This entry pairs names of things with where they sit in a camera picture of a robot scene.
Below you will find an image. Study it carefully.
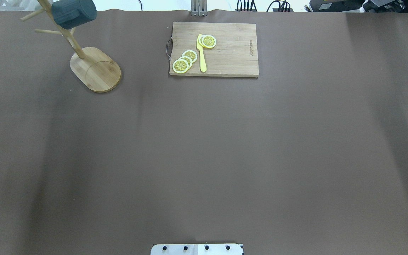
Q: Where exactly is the dark green mug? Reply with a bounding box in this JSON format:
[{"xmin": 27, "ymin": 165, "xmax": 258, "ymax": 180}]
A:
[{"xmin": 51, "ymin": 0, "xmax": 97, "ymax": 29}]

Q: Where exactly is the wooden cup storage rack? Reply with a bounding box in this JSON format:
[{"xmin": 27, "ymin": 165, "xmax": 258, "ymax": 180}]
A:
[{"xmin": 21, "ymin": 0, "xmax": 122, "ymax": 93}]

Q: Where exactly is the yellow plastic knife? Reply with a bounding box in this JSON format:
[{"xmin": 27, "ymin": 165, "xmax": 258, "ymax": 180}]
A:
[{"xmin": 196, "ymin": 41, "xmax": 207, "ymax": 73}]

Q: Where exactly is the lemon slice end of row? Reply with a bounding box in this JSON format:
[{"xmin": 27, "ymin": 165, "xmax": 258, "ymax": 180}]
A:
[{"xmin": 172, "ymin": 59, "xmax": 189, "ymax": 74}]

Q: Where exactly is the lemon slice middle of row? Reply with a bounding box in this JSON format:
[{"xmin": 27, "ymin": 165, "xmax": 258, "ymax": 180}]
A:
[{"xmin": 179, "ymin": 56, "xmax": 193, "ymax": 68}]

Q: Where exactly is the lemon slice of row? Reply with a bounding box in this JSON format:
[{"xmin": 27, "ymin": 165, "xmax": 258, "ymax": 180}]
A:
[
  {"xmin": 182, "ymin": 50, "xmax": 198, "ymax": 63},
  {"xmin": 179, "ymin": 56, "xmax": 193, "ymax": 68}
]

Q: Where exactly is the lemon slice top of row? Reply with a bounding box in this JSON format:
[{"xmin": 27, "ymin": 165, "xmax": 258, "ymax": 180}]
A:
[{"xmin": 182, "ymin": 50, "xmax": 198, "ymax": 63}]

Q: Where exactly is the lemon slice front of pair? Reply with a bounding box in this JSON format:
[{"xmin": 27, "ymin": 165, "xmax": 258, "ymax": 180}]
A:
[{"xmin": 200, "ymin": 34, "xmax": 217, "ymax": 49}]

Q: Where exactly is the lemon slice behind pair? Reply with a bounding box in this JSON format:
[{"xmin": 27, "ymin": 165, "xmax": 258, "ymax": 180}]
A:
[{"xmin": 197, "ymin": 34, "xmax": 204, "ymax": 48}]

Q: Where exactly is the aluminium frame post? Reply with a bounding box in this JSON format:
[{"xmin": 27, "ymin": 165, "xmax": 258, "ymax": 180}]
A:
[{"xmin": 190, "ymin": 0, "xmax": 208, "ymax": 17}]

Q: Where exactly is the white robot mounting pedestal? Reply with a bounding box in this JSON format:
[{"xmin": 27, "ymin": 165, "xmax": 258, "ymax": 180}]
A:
[{"xmin": 150, "ymin": 243, "xmax": 244, "ymax": 255}]

